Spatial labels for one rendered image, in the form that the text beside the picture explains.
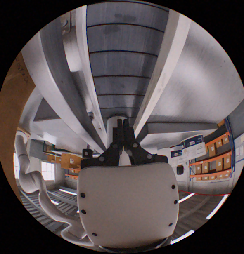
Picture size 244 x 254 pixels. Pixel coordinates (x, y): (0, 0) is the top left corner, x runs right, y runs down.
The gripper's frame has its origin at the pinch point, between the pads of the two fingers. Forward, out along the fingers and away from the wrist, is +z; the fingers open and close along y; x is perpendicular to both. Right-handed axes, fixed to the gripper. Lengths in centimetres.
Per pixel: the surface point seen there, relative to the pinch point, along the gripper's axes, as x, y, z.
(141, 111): 1.6, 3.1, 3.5
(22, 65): 14.3, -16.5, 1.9
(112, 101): 1.9, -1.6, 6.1
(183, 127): -14.8, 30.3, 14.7
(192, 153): -30, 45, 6
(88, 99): -0.9, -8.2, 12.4
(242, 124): -4, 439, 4
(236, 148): -84, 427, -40
